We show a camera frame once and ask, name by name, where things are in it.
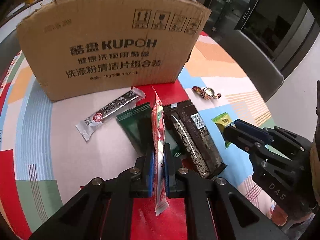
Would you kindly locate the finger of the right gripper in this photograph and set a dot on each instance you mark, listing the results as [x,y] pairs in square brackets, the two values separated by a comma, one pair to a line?
[286,143]
[251,140]

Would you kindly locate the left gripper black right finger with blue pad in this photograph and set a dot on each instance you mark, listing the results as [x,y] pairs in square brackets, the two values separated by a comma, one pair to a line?
[215,209]

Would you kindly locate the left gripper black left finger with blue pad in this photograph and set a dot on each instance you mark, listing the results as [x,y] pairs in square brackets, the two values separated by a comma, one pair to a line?
[103,208]

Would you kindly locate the red white snack bar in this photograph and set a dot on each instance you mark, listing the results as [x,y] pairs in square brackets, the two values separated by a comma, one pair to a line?
[158,133]

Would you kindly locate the green yellow candy packet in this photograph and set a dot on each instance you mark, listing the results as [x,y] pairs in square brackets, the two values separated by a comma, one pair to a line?
[222,121]

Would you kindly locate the grey chair right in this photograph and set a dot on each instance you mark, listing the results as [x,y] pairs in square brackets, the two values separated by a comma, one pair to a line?
[264,75]

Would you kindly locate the brown striped wrapped candy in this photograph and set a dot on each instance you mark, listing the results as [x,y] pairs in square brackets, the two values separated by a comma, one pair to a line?
[206,93]

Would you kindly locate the black chocolate biscuit packet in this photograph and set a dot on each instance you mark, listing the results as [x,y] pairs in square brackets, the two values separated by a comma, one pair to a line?
[190,139]

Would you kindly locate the colourful checked tablecloth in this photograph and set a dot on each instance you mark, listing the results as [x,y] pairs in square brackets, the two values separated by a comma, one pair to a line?
[45,161]

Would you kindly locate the silver grey stick packet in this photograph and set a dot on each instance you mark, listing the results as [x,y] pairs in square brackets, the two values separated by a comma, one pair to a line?
[88,126]

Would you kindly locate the dark green snack packet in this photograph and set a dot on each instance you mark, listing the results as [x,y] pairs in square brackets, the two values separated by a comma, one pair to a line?
[136,123]

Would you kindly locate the brown cardboard box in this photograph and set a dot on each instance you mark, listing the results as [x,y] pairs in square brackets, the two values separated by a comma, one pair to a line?
[77,47]

